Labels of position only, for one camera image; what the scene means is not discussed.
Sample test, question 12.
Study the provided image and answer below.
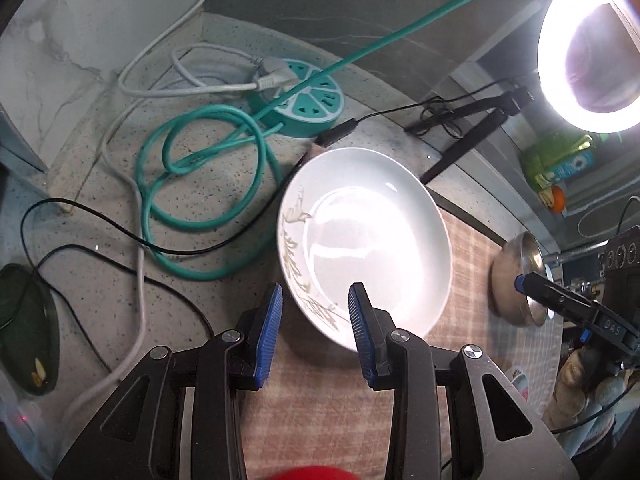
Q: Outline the green dish soap bottle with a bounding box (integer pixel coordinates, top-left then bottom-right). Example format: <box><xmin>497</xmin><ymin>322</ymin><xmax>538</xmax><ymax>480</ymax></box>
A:
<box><xmin>518</xmin><ymin>130</ymin><xmax>622</xmax><ymax>192</ymax></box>

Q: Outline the red steel-lined bowl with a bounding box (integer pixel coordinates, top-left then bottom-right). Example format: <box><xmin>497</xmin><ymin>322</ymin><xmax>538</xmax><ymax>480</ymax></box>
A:
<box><xmin>268</xmin><ymin>465</ymin><xmax>359</xmax><ymax>480</ymax></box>

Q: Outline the large stainless steel bowl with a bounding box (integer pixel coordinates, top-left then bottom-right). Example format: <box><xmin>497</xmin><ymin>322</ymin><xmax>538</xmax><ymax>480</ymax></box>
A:
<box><xmin>489</xmin><ymin>232</ymin><xmax>548</xmax><ymax>327</ymax></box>

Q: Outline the black mini tripod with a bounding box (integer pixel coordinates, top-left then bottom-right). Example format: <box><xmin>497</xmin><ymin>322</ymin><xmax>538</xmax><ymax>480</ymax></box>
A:
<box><xmin>405</xmin><ymin>87</ymin><xmax>534</xmax><ymax>185</ymax></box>

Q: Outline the ring light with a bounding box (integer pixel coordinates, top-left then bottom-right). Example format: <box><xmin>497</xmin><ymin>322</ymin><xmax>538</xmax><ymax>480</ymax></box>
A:
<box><xmin>537</xmin><ymin>0</ymin><xmax>639</xmax><ymax>133</ymax></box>

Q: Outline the orange fruit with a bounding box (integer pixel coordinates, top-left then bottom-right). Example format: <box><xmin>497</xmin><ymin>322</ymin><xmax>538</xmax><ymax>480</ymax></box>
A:
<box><xmin>548</xmin><ymin>185</ymin><xmax>566</xmax><ymax>214</ymax></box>

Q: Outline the black usb hub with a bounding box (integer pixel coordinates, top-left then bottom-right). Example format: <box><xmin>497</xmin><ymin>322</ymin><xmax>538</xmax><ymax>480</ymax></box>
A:
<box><xmin>314</xmin><ymin>118</ymin><xmax>359</xmax><ymax>148</ymax></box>

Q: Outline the black cable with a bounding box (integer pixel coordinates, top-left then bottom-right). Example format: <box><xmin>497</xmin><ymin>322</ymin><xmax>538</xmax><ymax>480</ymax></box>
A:
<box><xmin>19</xmin><ymin>79</ymin><xmax>526</xmax><ymax>371</ymax></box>

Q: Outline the teal round power strip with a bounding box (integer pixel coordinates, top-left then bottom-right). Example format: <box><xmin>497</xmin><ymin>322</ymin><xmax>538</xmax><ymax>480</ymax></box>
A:
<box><xmin>247</xmin><ymin>58</ymin><xmax>345</xmax><ymax>139</ymax></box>

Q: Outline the plaid checkered table cloth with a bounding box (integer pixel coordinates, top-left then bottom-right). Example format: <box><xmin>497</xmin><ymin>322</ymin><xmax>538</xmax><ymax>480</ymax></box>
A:
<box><xmin>241</xmin><ymin>212</ymin><xmax>562</xmax><ymax>479</ymax></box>

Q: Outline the white power cable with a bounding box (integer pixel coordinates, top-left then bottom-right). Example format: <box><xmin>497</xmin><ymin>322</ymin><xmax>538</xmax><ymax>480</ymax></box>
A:
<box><xmin>60</xmin><ymin>0</ymin><xmax>302</xmax><ymax>426</ymax></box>

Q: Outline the gloved hand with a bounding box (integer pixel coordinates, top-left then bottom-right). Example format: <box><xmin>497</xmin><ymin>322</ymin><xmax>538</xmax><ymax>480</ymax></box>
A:
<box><xmin>542</xmin><ymin>346</ymin><xmax>626</xmax><ymax>430</ymax></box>

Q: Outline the teal power cable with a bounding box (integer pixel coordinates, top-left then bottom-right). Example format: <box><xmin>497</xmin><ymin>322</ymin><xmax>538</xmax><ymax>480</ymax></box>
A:
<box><xmin>135</xmin><ymin>0</ymin><xmax>536</xmax><ymax>282</ymax></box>

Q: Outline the white plate gold leaf pattern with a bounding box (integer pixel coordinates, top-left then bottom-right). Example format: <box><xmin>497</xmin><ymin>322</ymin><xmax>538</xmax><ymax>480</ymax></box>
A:
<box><xmin>277</xmin><ymin>148</ymin><xmax>452</xmax><ymax>351</ymax></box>

